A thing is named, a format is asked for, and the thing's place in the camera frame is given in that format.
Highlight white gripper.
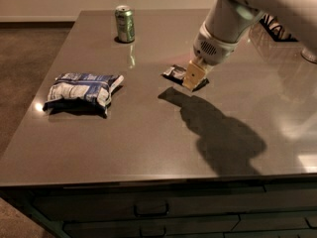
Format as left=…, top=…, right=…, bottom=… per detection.
left=182, top=0, right=264, bottom=91

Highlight dark chocolate rxbar wrapper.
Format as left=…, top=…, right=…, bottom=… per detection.
left=161, top=64, right=209, bottom=91

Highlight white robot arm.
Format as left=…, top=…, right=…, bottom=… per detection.
left=183, top=0, right=317, bottom=90

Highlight green soda can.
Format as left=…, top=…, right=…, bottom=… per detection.
left=115, top=5, right=135, bottom=43

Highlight blue white snack bag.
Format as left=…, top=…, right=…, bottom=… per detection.
left=43, top=72, right=124, bottom=117

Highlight dark cabinet drawer front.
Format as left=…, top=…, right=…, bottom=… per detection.
left=34, top=187, right=317, bottom=222

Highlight black wire napkin basket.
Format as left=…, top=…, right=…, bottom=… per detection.
left=260, top=14, right=296, bottom=42

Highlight dark drawer handle upper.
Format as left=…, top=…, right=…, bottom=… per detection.
left=134, top=200, right=169, bottom=217

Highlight dark drawer handle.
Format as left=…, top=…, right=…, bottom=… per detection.
left=139, top=227, right=166, bottom=238
left=134, top=200, right=169, bottom=217

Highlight dark drawer handle lower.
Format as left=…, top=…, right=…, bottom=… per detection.
left=139, top=227, right=166, bottom=238

